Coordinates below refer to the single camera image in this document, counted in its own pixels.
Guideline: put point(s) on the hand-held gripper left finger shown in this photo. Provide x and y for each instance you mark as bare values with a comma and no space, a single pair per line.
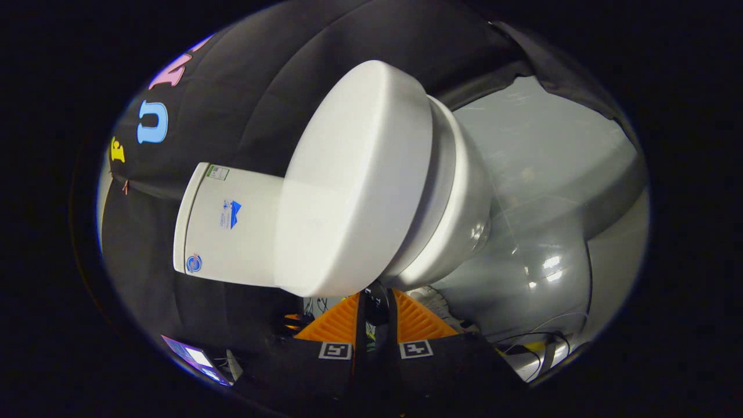
302,371

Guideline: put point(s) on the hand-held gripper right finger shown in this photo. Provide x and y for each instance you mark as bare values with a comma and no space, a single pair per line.
453,371

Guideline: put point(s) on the white toilet lid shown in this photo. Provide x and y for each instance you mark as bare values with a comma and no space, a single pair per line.
354,174

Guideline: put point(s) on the white toilet tank and bowl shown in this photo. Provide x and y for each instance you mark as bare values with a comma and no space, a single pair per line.
232,232

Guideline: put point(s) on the white toilet seat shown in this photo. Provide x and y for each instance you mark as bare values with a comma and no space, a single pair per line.
444,174

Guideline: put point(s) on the white ribbed power strip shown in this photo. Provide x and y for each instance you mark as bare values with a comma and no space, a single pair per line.
438,305

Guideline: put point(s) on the glowing screen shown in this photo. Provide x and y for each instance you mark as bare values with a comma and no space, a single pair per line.
194,357

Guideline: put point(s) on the black backdrop cloth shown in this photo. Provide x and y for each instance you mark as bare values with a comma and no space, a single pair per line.
261,87

